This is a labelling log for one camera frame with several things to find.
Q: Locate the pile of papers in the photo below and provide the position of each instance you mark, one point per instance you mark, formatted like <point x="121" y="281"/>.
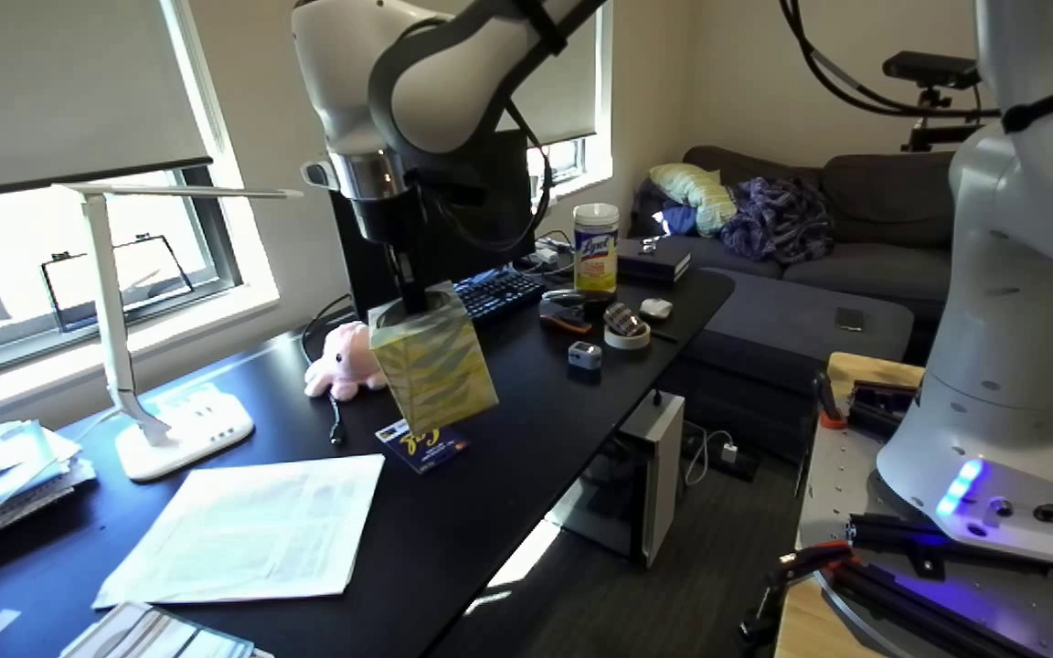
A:
<point x="1" y="480"/>

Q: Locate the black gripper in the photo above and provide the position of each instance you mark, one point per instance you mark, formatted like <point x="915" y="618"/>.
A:
<point x="400" y="239"/>

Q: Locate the pink octopus plush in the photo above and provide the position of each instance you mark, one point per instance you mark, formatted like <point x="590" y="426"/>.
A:
<point x="344" y="362"/>

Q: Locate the flat black box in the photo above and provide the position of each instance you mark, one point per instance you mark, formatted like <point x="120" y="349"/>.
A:
<point x="658" y="260"/>

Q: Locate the grey computer tower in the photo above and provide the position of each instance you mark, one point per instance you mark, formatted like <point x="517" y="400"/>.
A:
<point x="656" y="470"/>

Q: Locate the stack of white booklets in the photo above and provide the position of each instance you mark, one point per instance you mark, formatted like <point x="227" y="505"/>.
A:
<point x="156" y="635"/>

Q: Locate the blue yellow card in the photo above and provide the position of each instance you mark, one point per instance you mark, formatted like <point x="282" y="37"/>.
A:
<point x="427" y="450"/>

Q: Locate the black camera on tripod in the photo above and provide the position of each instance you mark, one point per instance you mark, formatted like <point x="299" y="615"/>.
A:
<point x="930" y="72"/>

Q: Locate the purple blanket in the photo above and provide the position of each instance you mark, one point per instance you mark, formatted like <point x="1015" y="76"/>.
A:
<point x="781" y="221"/>

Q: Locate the black orange hand tools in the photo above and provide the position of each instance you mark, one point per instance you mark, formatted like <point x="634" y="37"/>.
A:
<point x="867" y="402"/>

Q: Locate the yellow wipes canister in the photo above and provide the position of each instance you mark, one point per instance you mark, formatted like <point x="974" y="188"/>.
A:
<point x="595" y="249"/>

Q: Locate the yellow patterned tissue box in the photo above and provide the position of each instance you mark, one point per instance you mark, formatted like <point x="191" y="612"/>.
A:
<point x="438" y="366"/>

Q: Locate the orange black clamp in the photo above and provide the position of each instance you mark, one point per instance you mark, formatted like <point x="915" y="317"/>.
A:
<point x="795" y="568"/>

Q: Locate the grey sofa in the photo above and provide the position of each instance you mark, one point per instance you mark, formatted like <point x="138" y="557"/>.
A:
<point x="867" y="275"/>

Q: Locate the white roller blind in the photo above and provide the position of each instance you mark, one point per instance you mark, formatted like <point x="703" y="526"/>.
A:
<point x="62" y="86"/>
<point x="567" y="93"/>

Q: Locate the black computer monitor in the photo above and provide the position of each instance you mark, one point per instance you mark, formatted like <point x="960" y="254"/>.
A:
<point x="494" y="204"/>

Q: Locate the black power adapter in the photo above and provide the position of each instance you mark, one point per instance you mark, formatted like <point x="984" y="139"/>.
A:
<point x="734" y="459"/>

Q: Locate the light wooden board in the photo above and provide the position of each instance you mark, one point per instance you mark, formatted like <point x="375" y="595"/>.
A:
<point x="880" y="370"/>

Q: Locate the white paper sheet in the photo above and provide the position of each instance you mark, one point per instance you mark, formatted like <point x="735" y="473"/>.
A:
<point x="245" y="532"/>

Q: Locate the pale green pillow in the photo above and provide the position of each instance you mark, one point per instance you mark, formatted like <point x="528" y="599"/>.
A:
<point x="695" y="197"/>

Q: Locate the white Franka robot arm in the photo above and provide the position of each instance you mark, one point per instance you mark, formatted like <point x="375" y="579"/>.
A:
<point x="1002" y="366"/>

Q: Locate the white desk lamp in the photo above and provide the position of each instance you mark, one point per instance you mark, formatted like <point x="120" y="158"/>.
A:
<point x="179" y="426"/>

